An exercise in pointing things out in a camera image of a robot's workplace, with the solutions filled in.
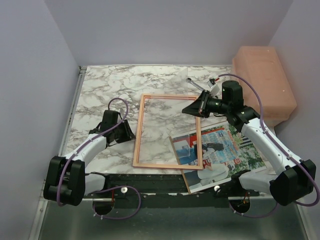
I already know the pink photo frame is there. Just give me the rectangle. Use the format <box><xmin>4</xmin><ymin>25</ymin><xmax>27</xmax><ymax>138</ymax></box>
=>
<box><xmin>132</xmin><ymin>93</ymin><xmax>203</xmax><ymax>170</ymax></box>

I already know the aluminium extrusion rail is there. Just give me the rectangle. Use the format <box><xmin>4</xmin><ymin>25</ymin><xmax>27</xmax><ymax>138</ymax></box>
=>
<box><xmin>39</xmin><ymin>180</ymin><xmax>46</xmax><ymax>201</ymax></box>

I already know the silver ratchet wrench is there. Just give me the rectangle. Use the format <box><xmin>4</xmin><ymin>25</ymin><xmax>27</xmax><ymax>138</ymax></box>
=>
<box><xmin>186</xmin><ymin>77</ymin><xmax>205</xmax><ymax>92</ymax></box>

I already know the translucent orange plastic box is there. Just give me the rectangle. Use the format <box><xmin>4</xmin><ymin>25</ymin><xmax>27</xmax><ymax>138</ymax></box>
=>
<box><xmin>231</xmin><ymin>46</ymin><xmax>297</xmax><ymax>127</ymax></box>

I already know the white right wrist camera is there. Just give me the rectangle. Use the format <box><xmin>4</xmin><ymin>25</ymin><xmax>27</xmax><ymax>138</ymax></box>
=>
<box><xmin>207</xmin><ymin>77</ymin><xmax>220</xmax><ymax>97</ymax></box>

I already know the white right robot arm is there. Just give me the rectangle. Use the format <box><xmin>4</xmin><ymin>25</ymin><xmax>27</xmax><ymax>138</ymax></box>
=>
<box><xmin>182</xmin><ymin>80</ymin><xmax>320</xmax><ymax>206</ymax></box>

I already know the printed photo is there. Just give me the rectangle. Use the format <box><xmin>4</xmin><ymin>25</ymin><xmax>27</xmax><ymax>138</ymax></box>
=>
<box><xmin>181</xmin><ymin>121</ymin><xmax>267</xmax><ymax>194</ymax></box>

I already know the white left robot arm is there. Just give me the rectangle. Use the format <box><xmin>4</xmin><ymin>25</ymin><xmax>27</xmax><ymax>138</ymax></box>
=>
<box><xmin>43</xmin><ymin>110</ymin><xmax>136</xmax><ymax>206</ymax></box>

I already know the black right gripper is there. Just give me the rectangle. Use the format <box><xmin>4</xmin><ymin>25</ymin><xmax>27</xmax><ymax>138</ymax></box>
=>
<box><xmin>182</xmin><ymin>89</ymin><xmax>231</xmax><ymax>119</ymax></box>

